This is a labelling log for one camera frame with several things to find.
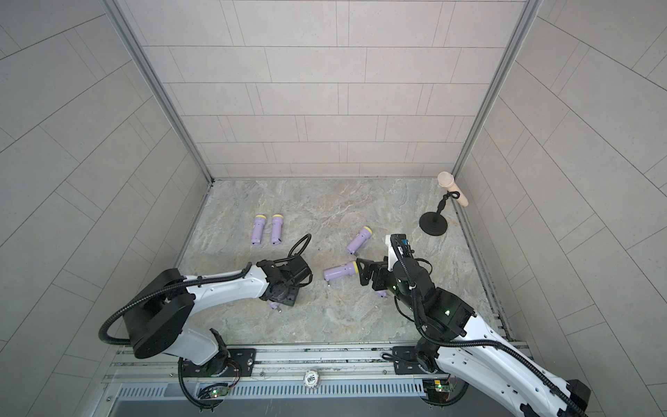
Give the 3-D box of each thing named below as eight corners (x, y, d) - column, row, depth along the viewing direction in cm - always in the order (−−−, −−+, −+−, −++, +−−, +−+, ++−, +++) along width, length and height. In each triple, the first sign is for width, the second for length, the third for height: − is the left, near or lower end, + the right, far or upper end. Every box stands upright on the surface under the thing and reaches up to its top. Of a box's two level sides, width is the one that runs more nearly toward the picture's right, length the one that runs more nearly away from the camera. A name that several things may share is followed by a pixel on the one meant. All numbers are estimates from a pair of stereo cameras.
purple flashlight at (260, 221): (251, 244, 97) (248, 240, 95) (257, 219, 105) (255, 214, 102) (260, 244, 97) (258, 240, 95) (266, 219, 105) (264, 215, 102)
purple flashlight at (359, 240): (345, 251, 96) (346, 247, 93) (364, 229, 102) (365, 224, 100) (354, 257, 94) (354, 253, 92) (372, 234, 101) (373, 229, 98)
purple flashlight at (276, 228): (270, 244, 97) (268, 240, 95) (274, 218, 105) (272, 214, 102) (280, 244, 97) (279, 239, 95) (283, 218, 105) (282, 213, 103)
